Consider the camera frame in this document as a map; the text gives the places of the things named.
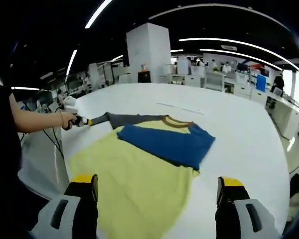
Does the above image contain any white desk row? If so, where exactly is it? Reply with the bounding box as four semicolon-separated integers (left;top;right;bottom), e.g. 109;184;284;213
265;92;299;141

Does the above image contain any person's left hand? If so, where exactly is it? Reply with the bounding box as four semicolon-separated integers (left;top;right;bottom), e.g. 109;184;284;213
61;112;78;130

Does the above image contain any grey white table cover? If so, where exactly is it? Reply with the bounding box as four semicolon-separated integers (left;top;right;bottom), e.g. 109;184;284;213
17;129;72;200

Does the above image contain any curved ceiling light strip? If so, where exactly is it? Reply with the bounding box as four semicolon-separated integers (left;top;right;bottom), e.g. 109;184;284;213
199;48;284;72
178;37;297;73

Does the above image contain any short ceiling light strip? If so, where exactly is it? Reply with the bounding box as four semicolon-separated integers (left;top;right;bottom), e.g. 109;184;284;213
66;49;78;77
11;86;40;92

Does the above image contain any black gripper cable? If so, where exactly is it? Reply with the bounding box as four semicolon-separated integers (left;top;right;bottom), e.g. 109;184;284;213
42;125;65;160

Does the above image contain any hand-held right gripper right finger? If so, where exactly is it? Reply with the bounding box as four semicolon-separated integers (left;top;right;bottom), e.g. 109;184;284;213
215;176;281;239

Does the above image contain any long ceiling light strip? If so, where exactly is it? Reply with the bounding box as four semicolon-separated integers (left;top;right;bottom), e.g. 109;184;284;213
84;0;114;29

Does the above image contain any white square pillar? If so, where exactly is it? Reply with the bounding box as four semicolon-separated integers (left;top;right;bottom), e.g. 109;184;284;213
126;22;170;84

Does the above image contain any black bulky object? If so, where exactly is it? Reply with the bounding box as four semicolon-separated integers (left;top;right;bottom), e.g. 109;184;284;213
290;173;299;197

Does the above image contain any black cabinet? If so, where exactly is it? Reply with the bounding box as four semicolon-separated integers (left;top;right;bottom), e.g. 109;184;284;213
137;71;151;84

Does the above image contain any person's dark clothing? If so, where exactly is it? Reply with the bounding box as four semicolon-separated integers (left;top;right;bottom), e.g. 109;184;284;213
0;84;48;239

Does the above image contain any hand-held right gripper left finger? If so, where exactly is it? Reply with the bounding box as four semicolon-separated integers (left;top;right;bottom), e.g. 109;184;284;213
29;173;99;239

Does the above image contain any yellow blue grey garment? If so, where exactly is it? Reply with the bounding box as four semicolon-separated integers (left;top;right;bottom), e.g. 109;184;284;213
69;112;216;239

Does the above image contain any blue container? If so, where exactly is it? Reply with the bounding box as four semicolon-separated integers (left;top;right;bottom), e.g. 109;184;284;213
256;74;267;93

